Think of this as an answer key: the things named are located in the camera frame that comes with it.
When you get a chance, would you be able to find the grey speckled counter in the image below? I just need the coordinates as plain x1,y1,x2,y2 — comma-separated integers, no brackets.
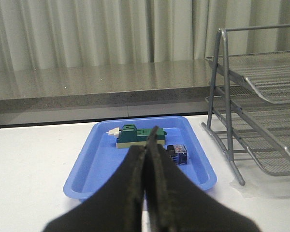
0,59,211,126

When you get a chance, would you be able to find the blue plastic tray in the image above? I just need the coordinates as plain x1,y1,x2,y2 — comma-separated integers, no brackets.
63,116,217,202

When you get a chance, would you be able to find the mesh tray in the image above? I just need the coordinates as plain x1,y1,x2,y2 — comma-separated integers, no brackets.
207,111,290,177
205,86,290,129
227,51,290,104

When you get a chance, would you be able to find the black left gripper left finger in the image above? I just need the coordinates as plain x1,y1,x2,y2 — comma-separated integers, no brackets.
44,145,145,232

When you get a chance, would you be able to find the red emergency push button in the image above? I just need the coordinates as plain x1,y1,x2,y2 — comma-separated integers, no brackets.
166,144,188,165

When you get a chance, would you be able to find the grey metal rack frame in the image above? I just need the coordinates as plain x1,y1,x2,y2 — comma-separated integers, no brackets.
203,28,290,185

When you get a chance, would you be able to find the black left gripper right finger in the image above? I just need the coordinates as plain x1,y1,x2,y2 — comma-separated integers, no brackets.
145,126,260,232

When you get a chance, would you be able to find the grey curtain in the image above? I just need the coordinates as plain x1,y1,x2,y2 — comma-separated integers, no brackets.
0,0,290,71

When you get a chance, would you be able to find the green knife switch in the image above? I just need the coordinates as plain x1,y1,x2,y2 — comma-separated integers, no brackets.
107,124,167,148

